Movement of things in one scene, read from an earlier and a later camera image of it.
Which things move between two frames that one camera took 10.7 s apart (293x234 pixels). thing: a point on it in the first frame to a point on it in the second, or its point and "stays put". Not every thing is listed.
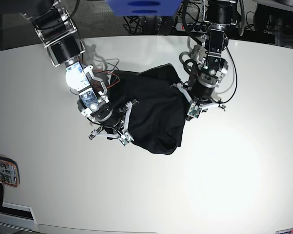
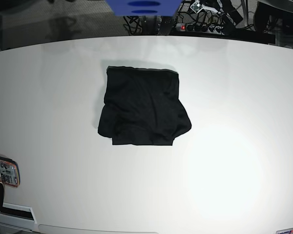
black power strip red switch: x=193 y=28 stays put
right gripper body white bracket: x=195 y=108 to x=197 y=7
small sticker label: x=288 y=231 stays put
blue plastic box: x=144 y=8 stays put
